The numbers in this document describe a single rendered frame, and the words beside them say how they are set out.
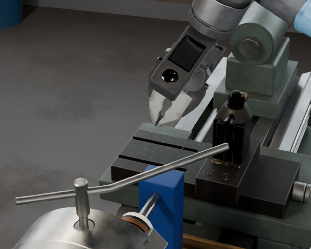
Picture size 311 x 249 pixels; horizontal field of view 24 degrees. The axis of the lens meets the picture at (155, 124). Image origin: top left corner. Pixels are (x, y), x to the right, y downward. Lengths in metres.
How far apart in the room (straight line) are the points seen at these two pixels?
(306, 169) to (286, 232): 0.23
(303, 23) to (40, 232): 0.53
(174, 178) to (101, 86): 2.70
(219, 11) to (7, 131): 2.85
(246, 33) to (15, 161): 1.76
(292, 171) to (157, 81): 0.81
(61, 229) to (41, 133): 2.60
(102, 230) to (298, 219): 0.66
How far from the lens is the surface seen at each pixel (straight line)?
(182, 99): 1.11
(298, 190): 1.71
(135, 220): 1.35
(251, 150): 1.73
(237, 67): 2.15
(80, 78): 4.23
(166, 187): 1.45
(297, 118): 2.19
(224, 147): 1.12
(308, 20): 0.97
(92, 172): 3.42
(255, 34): 2.09
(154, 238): 1.21
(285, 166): 1.77
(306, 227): 1.67
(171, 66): 1.02
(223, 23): 1.02
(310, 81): 2.40
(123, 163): 1.76
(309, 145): 2.41
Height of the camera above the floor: 1.97
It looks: 32 degrees down
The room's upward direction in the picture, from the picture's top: straight up
